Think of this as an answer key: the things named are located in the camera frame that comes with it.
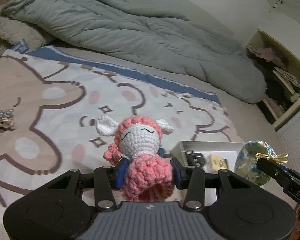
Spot beige fuzzy blanket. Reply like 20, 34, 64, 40
0, 5, 55, 55

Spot yellow card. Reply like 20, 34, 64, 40
209, 154, 229, 170

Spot wooden shelf with clothes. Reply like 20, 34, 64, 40
246, 30, 300, 132

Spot folded beige clothes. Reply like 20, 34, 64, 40
274, 67, 300, 98

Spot printed bear cloth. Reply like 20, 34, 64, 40
0, 39, 245, 205

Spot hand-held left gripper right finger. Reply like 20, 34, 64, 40
170, 157, 253, 210

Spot dark clothes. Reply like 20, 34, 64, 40
255, 57, 295, 120

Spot floral drawstring pouch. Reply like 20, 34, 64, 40
235, 141, 289, 187

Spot grey duvet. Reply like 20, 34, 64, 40
0, 0, 267, 104

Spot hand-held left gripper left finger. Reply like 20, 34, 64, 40
46, 159, 129, 210

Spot pink crochet doll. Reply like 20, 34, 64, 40
96, 115, 175, 202

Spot pink clothes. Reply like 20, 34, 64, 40
247, 46, 288, 68

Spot tan bed sheet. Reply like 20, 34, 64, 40
0, 42, 298, 205

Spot grey yarn bundle with ring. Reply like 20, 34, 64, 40
0, 106, 15, 130

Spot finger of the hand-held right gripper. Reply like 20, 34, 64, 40
256, 159, 294, 189

